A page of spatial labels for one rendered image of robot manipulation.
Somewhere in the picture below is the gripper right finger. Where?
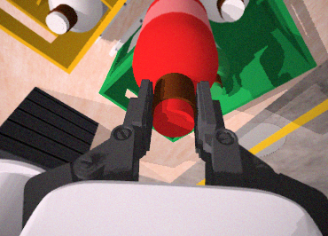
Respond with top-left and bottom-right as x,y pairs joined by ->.
194,81 -> 328,236

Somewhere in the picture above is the white bottle with brown label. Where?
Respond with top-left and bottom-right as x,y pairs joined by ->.
46,0 -> 109,35

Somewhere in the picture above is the green crate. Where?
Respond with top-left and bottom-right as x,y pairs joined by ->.
108,0 -> 316,116

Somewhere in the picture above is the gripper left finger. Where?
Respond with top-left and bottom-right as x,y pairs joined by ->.
22,79 -> 153,230

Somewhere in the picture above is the red bottle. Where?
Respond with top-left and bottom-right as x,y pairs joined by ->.
132,0 -> 219,138

